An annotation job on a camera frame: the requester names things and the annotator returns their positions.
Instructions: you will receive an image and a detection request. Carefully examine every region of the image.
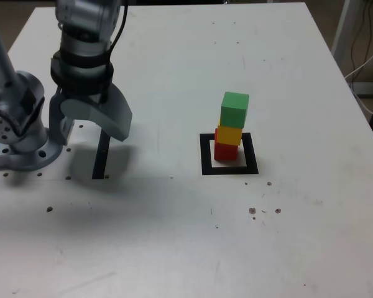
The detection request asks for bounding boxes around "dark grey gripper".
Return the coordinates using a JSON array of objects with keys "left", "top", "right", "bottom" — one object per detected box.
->
[{"left": 48, "top": 83, "right": 134, "bottom": 147}]

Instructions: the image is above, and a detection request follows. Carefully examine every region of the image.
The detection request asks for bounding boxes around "red cube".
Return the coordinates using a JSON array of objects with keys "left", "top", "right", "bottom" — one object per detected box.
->
[{"left": 213, "top": 129, "right": 239, "bottom": 161}]

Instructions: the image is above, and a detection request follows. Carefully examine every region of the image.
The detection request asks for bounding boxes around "yellow cube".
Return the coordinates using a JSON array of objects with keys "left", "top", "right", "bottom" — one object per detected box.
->
[{"left": 216, "top": 119, "right": 243, "bottom": 147}]

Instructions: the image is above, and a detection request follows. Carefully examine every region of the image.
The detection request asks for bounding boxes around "green cube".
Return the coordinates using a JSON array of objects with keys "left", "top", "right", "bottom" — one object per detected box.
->
[{"left": 219, "top": 91, "right": 250, "bottom": 129}]

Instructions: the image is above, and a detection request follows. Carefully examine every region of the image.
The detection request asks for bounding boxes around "black tape square outline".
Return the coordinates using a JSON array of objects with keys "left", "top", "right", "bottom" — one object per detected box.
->
[{"left": 199, "top": 132, "right": 259, "bottom": 176}]

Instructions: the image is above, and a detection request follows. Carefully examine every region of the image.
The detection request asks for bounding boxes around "black tape strip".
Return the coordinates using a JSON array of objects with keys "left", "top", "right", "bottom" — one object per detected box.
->
[{"left": 91, "top": 130, "right": 113, "bottom": 180}]

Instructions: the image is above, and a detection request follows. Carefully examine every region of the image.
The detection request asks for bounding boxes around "white post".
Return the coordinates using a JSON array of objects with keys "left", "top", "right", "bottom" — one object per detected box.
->
[{"left": 330, "top": 0, "right": 352, "bottom": 68}]

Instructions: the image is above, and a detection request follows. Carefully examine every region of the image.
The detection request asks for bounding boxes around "white cable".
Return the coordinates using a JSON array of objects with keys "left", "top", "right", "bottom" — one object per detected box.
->
[{"left": 344, "top": 40, "right": 373, "bottom": 118}]

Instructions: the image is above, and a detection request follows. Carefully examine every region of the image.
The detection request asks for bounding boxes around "thin black cable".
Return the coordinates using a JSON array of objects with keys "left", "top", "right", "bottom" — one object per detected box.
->
[{"left": 350, "top": 0, "right": 373, "bottom": 74}]

